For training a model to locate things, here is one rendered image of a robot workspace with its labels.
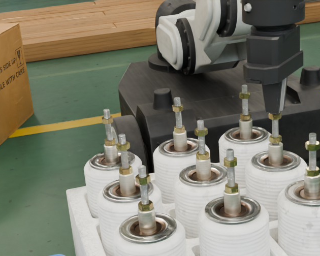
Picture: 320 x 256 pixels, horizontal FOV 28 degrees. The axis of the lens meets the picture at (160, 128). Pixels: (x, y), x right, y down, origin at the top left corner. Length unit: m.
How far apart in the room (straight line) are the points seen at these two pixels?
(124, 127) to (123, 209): 0.47
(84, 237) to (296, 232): 0.32
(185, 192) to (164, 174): 0.12
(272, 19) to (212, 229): 0.29
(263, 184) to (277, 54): 0.20
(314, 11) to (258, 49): 2.18
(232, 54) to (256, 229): 0.76
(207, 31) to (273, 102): 0.38
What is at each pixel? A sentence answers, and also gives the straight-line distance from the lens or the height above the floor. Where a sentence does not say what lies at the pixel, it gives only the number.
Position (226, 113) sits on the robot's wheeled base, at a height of 0.19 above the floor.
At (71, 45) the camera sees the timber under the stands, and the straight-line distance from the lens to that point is 2.78.
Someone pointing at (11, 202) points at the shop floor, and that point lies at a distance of 1.54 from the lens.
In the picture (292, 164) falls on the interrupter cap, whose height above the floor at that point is 0.25.
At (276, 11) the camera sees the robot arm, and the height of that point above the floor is 0.49.
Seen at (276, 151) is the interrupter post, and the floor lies 0.27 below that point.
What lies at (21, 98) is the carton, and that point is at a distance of 2.03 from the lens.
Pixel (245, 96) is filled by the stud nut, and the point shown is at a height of 0.33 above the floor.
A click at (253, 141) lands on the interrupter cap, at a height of 0.25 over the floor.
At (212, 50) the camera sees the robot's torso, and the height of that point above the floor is 0.33.
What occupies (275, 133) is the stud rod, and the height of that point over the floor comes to 0.30.
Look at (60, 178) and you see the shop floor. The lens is 1.62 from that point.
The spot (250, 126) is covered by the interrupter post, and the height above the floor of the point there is 0.27.
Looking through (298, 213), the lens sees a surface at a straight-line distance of 0.88.
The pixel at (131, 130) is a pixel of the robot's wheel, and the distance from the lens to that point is 1.35.
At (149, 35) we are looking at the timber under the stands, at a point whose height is 0.05.
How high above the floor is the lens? 0.67
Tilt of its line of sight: 21 degrees down
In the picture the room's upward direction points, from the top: 5 degrees counter-clockwise
